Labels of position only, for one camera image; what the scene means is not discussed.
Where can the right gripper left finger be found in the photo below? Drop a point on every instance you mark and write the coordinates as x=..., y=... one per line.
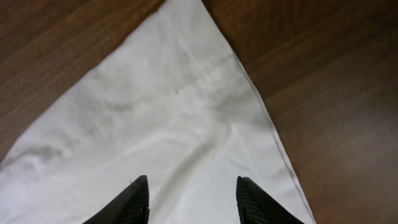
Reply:
x=131, y=206

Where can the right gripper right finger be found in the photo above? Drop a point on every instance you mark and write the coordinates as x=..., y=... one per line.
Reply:
x=255, y=206

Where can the white t-shirt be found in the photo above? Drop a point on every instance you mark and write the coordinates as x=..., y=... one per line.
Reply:
x=172, y=102

